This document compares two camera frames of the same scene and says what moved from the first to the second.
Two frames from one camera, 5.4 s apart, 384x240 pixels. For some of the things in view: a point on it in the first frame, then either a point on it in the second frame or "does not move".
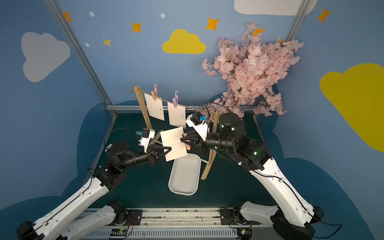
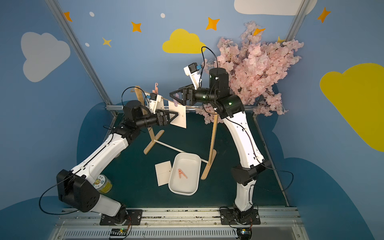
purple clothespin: (175, 99) does not move
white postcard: (177, 115) does not move
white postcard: (171, 138) -> (163, 172)
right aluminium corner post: (298, 19) does not move
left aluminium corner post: (59, 15) does not move
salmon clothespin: (188, 146) -> (180, 172)
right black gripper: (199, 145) -> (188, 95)
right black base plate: (229, 216) does not move
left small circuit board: (118, 232) does not move
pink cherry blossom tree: (253, 70) does not move
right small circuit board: (244, 233) does not move
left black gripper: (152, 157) -> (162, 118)
